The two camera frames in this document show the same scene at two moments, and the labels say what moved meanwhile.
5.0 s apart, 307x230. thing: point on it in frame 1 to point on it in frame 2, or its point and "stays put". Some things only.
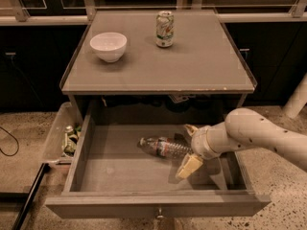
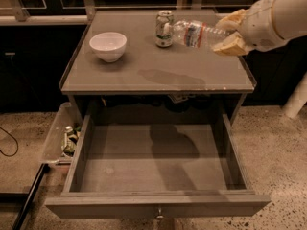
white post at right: x=297 y=100 stays put
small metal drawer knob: x=160 y=217 stays put
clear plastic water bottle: x=165 y=148 to x=196 y=34
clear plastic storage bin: x=62 y=139 stays put
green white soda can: x=164 y=29 stays put
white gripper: x=200 y=142 to x=260 y=24
